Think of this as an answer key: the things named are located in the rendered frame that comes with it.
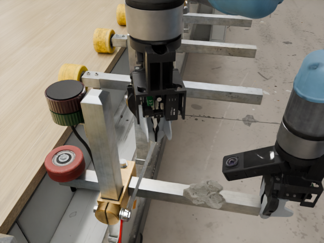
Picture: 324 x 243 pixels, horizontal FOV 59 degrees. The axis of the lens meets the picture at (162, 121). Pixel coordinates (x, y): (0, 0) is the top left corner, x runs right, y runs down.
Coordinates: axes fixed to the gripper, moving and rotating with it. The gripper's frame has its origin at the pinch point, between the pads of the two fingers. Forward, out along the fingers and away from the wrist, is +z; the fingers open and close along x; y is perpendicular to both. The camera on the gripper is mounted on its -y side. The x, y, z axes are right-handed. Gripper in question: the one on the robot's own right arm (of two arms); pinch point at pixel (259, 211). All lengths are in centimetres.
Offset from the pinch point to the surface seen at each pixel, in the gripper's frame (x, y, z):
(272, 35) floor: 297, 52, 83
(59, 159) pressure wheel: -0.6, -42.6, -8.1
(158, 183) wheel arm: 0.6, -21.6, -3.5
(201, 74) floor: 195, -21, 83
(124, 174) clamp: 0.8, -29.1, -4.5
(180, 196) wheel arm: -1.5, -16.6, -2.9
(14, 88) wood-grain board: 23, -68, -8
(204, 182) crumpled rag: 1.7, -12.0, -4.6
